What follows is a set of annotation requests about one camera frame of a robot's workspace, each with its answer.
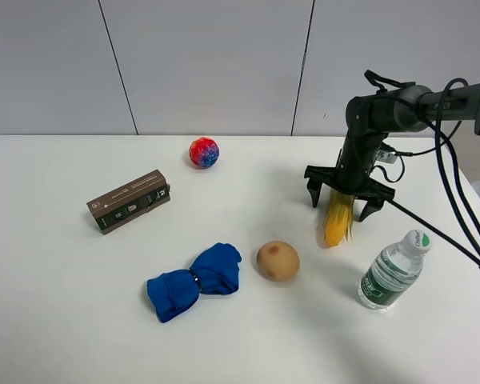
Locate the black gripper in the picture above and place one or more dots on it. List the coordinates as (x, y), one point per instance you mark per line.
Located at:
(351, 174)

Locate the yellow green toy corn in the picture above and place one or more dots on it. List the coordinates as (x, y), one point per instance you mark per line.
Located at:
(339, 219)

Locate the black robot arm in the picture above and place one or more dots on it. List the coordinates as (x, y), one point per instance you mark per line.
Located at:
(370, 119)

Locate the clear plastic water bottle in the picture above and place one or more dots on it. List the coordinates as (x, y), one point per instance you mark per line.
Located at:
(395, 269)

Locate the brown potato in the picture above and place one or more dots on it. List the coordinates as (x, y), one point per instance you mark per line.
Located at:
(278, 261)

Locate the red blue textured ball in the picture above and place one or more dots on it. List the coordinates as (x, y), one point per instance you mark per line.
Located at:
(204, 152)

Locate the blue cloth bundle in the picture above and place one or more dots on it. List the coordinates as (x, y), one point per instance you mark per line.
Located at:
(215, 272)

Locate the brown rectangular carton box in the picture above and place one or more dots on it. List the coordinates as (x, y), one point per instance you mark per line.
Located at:
(126, 203)

